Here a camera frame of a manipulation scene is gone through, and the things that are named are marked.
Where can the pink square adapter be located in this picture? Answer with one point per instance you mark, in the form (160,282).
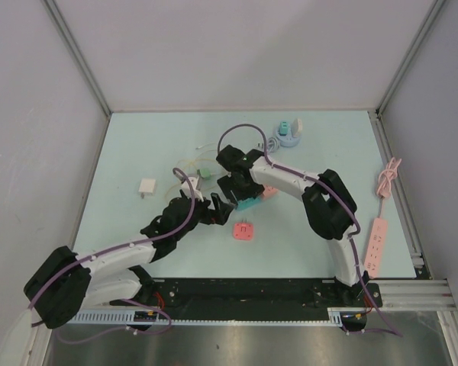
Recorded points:
(243,230)

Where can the pink cube socket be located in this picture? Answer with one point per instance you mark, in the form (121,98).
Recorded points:
(268,192)

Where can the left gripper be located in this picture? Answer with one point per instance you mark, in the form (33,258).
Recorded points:
(220,213)

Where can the grey cable duct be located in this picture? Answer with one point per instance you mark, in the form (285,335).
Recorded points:
(144,317)

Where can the blue round power strip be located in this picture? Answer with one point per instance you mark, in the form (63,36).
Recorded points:
(276,141)

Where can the white cube charger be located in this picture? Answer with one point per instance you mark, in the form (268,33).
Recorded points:
(147,187)

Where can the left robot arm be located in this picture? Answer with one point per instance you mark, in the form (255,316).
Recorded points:
(67,281)

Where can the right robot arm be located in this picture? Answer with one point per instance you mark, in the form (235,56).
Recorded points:
(329,207)

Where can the white square adapter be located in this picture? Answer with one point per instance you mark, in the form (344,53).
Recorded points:
(296,128)

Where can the light teal charger plug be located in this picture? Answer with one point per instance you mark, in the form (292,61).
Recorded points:
(251,201)

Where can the pink power strip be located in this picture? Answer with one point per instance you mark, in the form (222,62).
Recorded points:
(375,246)

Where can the green charger plug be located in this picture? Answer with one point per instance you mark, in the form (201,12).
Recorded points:
(204,174)

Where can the teal triangular power strip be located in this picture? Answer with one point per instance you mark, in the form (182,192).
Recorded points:
(241,207)

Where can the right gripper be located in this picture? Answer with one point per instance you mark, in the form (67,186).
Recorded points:
(226,184)

